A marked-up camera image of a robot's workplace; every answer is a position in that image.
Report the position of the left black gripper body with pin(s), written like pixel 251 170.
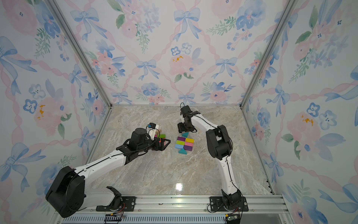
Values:
pixel 149 144

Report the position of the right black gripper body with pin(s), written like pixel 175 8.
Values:
pixel 183 127

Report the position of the lime green small block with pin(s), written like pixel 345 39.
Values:
pixel 180 142

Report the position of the light blue rectangular block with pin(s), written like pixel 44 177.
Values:
pixel 178 146

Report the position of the purple rectangular block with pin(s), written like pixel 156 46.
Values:
pixel 187 148

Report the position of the teal wedge block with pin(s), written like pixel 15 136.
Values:
pixel 182 151

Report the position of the teal triangular block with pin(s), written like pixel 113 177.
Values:
pixel 186 134

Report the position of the pink rectangular block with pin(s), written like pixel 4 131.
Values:
pixel 188 144

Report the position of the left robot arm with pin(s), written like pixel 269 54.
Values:
pixel 69 192

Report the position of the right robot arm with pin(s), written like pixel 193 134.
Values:
pixel 220 147

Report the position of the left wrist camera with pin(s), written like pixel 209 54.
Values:
pixel 153 130

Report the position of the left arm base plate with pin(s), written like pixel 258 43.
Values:
pixel 128 203

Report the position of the left corner aluminium post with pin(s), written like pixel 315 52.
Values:
pixel 58 15

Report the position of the corner aluminium post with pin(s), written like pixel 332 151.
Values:
pixel 58 15
pixel 269 49

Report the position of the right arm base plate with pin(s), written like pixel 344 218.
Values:
pixel 216 204

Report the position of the aluminium front rail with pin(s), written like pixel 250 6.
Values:
pixel 185 209

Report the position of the right corner aluminium post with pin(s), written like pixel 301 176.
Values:
pixel 269 49

